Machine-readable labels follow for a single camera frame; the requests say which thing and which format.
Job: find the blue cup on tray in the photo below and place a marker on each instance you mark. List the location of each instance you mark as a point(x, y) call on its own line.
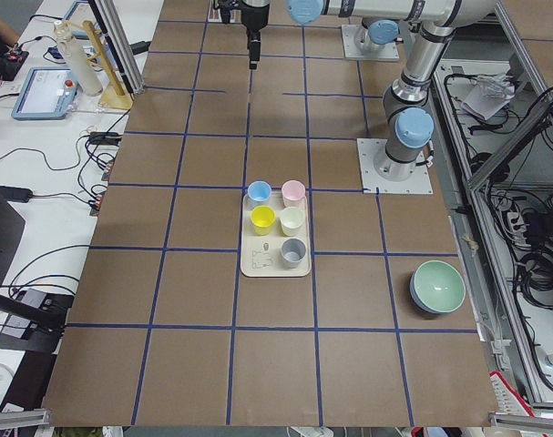
point(259, 192)

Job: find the white drink bottle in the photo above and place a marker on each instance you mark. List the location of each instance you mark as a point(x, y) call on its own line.
point(76, 58)

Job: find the black power adapter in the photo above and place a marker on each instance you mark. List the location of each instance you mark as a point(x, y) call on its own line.
point(16, 194)

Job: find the black monitor stand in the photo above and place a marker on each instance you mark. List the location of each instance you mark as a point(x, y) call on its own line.
point(35, 319)

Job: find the crumpled white paper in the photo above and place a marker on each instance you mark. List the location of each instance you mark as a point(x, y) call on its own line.
point(488, 96)

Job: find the grey plastic cup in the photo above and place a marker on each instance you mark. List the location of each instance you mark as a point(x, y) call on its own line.
point(293, 252)

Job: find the cream plastic cup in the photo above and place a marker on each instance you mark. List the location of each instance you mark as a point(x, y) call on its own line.
point(292, 220)

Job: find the beige plastic tray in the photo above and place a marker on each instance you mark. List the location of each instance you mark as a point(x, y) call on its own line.
point(261, 255)

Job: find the blue teach pendant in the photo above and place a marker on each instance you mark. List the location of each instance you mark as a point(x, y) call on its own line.
point(47, 94)

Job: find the yellow plastic cup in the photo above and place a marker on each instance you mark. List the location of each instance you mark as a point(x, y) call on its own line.
point(262, 219)

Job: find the green and blue bowl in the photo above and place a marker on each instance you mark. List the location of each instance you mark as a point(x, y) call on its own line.
point(437, 287)

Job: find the wooden stand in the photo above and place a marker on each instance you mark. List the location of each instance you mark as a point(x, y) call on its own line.
point(114, 96)

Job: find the aluminium frame post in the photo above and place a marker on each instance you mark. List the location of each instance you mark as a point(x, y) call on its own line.
point(109, 23)

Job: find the pink plastic cup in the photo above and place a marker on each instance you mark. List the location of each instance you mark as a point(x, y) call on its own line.
point(293, 193)

